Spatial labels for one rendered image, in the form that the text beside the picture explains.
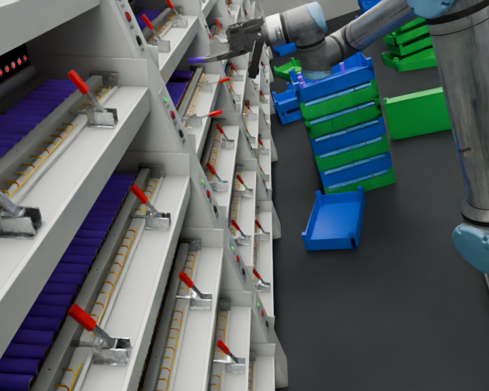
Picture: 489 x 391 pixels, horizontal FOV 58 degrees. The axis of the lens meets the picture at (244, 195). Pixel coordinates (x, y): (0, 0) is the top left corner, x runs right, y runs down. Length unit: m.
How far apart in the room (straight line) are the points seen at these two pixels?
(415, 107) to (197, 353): 1.75
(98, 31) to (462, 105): 0.71
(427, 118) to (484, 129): 1.30
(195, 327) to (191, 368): 0.09
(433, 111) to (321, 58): 1.02
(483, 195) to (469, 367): 0.48
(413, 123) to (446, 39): 1.38
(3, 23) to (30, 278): 0.27
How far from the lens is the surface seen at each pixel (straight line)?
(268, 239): 1.64
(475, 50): 0.97
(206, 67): 1.56
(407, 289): 1.54
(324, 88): 1.77
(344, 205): 1.95
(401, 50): 3.22
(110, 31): 0.85
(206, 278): 0.94
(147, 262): 0.70
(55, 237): 0.50
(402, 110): 2.29
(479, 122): 1.02
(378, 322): 1.46
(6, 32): 0.56
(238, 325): 1.10
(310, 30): 1.37
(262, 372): 1.25
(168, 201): 0.84
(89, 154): 0.62
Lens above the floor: 1.11
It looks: 29 degrees down
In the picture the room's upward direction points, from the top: 22 degrees counter-clockwise
